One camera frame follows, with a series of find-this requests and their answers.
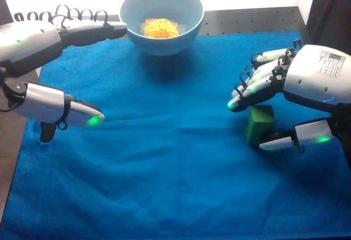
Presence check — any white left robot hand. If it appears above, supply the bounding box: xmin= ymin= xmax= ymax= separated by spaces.
xmin=0 ymin=3 xmax=128 ymax=143

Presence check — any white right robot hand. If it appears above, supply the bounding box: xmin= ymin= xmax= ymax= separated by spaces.
xmin=227 ymin=38 xmax=351 ymax=169

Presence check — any green block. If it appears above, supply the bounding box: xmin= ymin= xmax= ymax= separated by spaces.
xmin=246 ymin=104 xmax=276 ymax=145

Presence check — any yellow studded square pad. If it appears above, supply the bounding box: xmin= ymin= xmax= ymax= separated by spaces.
xmin=141 ymin=18 xmax=180 ymax=40

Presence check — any dark curtain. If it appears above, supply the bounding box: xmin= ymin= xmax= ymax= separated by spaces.
xmin=305 ymin=0 xmax=351 ymax=57

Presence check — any light blue bowl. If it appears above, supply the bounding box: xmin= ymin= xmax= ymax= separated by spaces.
xmin=120 ymin=0 xmax=205 ymax=57

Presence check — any blue cloth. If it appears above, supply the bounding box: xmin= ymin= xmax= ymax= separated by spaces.
xmin=0 ymin=30 xmax=351 ymax=240

